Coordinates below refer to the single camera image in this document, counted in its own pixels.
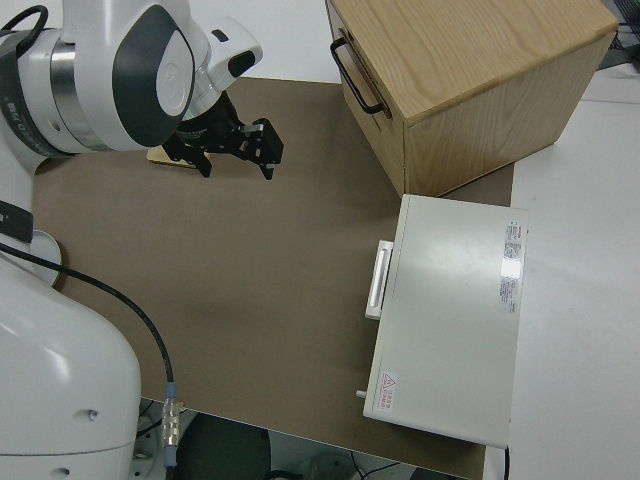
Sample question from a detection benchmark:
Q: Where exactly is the gray round plate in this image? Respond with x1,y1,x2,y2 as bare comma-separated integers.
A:
30,229,64,290

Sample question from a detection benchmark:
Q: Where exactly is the black mesh object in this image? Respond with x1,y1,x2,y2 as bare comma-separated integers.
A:
605,0,640,69

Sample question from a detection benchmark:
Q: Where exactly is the brown table mat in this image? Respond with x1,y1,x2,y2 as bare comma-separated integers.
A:
30,77,517,480

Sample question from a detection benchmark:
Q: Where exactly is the white toaster oven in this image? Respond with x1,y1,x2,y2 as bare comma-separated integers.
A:
353,193,531,449

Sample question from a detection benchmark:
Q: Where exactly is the black round base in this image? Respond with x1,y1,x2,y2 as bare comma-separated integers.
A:
182,414,273,480

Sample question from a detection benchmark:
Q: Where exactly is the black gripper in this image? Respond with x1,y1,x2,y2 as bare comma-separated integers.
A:
166,94,286,182

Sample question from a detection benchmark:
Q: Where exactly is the black metal drawer handle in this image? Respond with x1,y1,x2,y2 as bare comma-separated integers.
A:
329,38,387,116

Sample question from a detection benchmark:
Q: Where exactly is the black cable with metal connector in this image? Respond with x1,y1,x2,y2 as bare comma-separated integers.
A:
0,241,180,472

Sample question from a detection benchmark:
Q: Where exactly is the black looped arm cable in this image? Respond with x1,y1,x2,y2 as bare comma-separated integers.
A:
0,4,44,49

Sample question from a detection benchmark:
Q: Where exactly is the light wooden drawer cabinet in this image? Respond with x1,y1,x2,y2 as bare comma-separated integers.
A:
324,0,620,198

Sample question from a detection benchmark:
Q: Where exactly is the black strap on arm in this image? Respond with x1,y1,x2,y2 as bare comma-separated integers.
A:
0,199,35,244

